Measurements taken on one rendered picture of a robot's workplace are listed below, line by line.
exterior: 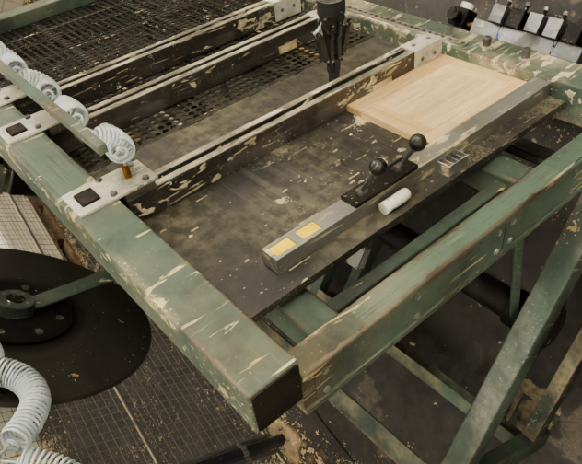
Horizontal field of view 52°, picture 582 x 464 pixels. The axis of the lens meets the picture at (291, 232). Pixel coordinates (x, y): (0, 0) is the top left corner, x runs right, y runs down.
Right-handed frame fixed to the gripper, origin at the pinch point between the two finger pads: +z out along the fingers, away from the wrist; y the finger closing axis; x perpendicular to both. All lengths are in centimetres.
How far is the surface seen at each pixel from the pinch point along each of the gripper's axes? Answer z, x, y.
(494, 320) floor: 134, 29, -62
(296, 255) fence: 6, 44, 52
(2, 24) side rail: 8, -143, 46
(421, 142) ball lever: -7, 48, 20
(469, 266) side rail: 9, 68, 28
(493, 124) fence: 5.3, 43.7, -12.9
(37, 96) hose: -17, -18, 74
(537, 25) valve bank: -1, 26, -57
